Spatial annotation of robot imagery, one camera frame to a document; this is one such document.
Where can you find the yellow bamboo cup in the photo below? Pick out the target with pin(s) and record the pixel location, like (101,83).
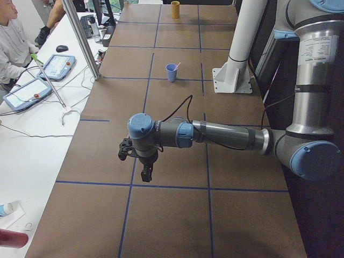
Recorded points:
(175,9)

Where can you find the blue ribbed plastic cup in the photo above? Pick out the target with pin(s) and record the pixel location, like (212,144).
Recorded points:
(171,72)

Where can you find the red cylinder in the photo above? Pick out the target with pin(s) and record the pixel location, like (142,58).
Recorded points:
(13,239)

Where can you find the black keyboard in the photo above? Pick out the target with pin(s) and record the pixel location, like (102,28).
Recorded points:
(84,20)

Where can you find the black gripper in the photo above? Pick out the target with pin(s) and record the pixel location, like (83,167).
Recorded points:
(147,161)

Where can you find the teach pendant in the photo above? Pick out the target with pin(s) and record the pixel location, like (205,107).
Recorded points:
(28,94)
(58,66)

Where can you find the clear water bottle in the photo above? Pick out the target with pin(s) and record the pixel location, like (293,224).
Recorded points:
(95,30)

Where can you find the person in white shirt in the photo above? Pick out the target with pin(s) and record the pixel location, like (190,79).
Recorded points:
(16,49)

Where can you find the white blue tube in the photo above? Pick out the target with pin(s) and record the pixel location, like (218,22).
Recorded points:
(6,209)

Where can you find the reacher grabber tool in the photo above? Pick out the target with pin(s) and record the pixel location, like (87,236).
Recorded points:
(66,109)

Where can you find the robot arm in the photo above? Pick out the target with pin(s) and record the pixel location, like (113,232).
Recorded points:
(305,146)

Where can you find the teach pendant far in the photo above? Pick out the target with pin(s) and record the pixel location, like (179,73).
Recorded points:
(58,66)

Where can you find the teach pendant near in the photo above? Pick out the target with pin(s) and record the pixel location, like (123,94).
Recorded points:
(28,94)

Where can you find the white camera mast pedestal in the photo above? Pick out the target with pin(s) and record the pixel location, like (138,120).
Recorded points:
(233,77)

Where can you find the black computer mouse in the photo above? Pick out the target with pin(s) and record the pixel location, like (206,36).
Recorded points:
(61,48)

